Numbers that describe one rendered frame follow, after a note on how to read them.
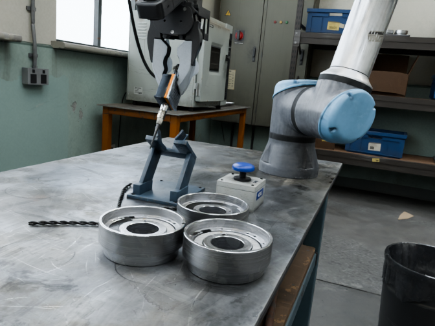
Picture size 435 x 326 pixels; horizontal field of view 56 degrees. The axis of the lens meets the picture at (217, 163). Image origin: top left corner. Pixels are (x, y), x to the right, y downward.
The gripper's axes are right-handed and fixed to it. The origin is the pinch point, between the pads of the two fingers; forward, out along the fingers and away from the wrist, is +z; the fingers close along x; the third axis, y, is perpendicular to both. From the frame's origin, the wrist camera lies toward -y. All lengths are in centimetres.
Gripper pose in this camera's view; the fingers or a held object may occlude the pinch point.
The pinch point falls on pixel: (171, 86)
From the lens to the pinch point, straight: 72.0
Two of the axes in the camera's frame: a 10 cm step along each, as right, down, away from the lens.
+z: -0.9, 9.7, 2.0
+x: -9.4, -1.5, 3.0
